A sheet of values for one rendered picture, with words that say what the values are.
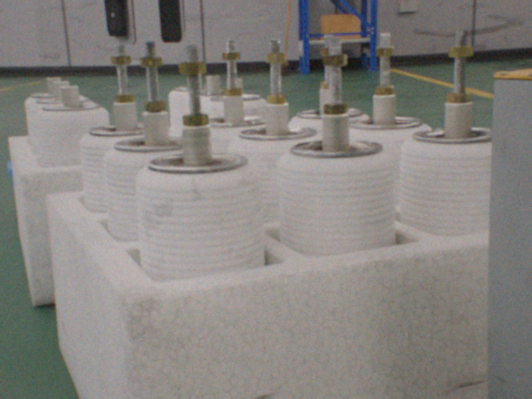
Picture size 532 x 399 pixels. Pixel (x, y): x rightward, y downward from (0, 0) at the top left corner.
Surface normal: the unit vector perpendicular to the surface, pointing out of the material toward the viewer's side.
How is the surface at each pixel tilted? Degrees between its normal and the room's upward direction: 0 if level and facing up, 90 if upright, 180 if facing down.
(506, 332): 90
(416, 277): 90
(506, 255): 90
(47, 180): 90
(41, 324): 0
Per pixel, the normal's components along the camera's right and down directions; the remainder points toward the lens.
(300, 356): 0.39, 0.18
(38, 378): -0.04, -0.98
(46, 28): 0.01, 0.22
